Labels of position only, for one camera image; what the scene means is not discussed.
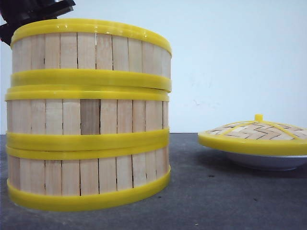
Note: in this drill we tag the woven bamboo steamer lid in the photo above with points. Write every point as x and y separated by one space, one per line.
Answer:
257 137

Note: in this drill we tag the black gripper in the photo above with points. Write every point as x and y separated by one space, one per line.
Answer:
18 13

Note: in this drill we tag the white plate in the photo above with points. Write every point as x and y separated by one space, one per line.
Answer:
269 163

